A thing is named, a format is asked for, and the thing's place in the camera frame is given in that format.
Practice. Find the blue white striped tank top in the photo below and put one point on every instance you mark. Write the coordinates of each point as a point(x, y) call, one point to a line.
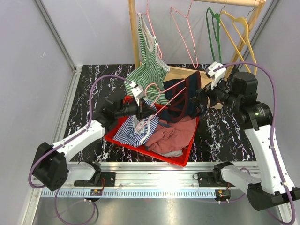
point(136, 132)

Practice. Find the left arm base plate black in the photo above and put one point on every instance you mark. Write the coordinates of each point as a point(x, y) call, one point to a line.
point(106, 179)

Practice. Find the red plastic tray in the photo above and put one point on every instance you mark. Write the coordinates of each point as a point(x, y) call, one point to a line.
point(180, 160)

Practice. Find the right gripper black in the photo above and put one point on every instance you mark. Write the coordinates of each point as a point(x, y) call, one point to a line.
point(201, 95)

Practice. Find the yellow plastic hanger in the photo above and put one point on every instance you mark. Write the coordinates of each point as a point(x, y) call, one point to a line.
point(242, 26)

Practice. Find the green plastic hanger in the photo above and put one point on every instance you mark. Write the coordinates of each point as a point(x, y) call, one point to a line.
point(213, 29)

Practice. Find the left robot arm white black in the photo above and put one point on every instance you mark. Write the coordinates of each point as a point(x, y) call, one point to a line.
point(51, 164)

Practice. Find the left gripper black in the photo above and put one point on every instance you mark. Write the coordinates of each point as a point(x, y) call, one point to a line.
point(143, 110)

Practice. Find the green white striped tank top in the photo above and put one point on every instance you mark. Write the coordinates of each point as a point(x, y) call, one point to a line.
point(152, 72)

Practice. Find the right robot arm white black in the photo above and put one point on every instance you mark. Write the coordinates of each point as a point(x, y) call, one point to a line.
point(274, 186)

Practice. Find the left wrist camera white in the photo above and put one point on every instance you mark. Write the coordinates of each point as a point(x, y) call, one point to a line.
point(137, 91)

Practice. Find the navy maroon tank top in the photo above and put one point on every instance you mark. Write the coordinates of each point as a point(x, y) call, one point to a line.
point(179, 92)

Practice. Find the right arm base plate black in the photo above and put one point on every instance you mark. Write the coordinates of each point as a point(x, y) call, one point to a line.
point(207, 179)

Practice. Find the red tank top grey trim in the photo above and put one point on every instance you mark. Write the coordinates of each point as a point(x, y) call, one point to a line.
point(171, 137)

